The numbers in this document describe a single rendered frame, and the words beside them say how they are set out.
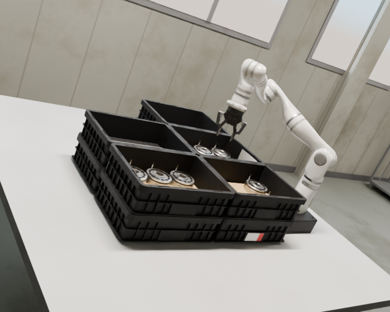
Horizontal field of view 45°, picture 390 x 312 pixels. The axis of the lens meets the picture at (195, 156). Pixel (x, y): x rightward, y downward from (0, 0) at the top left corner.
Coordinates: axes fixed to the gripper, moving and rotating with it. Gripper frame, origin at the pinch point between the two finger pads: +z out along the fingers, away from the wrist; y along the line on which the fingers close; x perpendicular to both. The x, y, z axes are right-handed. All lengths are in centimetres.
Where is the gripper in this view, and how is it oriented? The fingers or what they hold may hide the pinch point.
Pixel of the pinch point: (225, 135)
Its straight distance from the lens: 207.7
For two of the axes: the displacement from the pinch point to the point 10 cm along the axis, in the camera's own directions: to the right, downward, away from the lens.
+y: -9.0, -4.2, 1.1
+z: -3.6, 8.7, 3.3
